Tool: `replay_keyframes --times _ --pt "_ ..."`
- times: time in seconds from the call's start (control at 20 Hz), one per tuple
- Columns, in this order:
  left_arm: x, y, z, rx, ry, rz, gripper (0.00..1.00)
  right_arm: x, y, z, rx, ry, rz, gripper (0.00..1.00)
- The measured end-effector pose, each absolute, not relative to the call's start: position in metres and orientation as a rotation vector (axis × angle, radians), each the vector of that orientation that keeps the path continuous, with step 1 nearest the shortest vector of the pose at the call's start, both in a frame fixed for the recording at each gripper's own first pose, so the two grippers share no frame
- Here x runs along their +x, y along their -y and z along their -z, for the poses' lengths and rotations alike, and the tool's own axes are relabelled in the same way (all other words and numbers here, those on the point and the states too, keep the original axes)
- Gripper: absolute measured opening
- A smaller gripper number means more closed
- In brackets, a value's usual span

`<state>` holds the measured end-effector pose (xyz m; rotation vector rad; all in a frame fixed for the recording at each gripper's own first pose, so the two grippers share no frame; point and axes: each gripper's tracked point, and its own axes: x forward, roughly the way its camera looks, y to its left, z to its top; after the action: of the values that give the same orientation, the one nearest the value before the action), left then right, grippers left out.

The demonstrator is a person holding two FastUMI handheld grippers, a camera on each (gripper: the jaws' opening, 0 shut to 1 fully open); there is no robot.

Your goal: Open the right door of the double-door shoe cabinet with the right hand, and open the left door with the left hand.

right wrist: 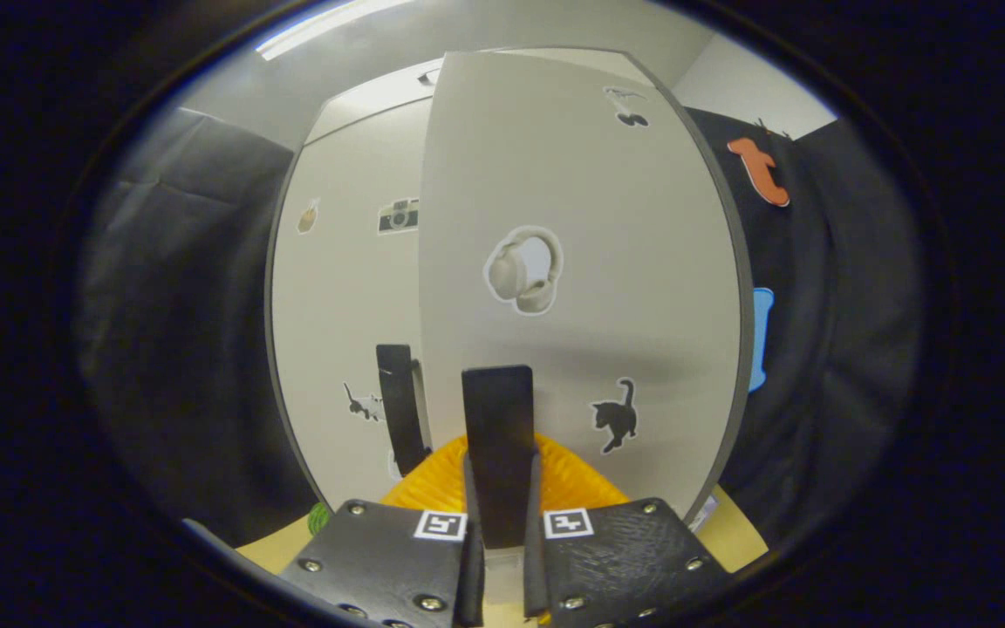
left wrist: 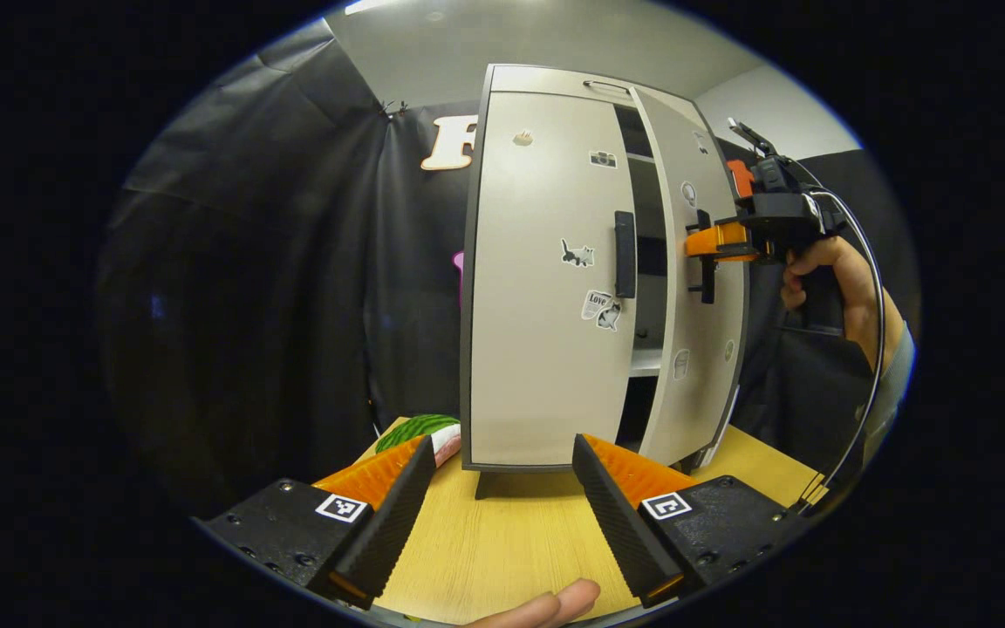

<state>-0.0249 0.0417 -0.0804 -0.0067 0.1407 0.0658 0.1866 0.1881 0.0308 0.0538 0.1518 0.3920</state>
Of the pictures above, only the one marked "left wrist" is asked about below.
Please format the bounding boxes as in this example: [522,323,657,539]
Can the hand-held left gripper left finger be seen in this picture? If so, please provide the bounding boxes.
[193,434,438,611]

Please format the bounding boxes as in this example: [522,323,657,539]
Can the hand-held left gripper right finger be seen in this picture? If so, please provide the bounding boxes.
[571,433,817,610]

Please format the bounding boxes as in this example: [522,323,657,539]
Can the black door handle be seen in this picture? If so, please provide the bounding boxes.
[613,210,638,300]
[693,209,719,304]

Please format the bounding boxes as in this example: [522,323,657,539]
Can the cabinet door with headphone sticker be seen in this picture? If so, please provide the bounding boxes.
[629,85,749,468]

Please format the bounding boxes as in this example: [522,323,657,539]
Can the cabinet door with camera sticker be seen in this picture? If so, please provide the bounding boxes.
[468,90,643,472]

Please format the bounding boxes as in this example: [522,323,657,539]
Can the grey double-door shoe cabinet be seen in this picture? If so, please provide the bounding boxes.
[459,63,752,500]

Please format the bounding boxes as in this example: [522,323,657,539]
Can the watermelon patterned plush toy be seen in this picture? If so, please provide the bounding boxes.
[374,413,463,469]

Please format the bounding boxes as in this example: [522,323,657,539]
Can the black backdrop cloth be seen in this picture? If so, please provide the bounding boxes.
[97,22,920,515]

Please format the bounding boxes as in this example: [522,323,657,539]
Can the thin gripper cable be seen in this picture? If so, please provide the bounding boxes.
[795,186,889,517]

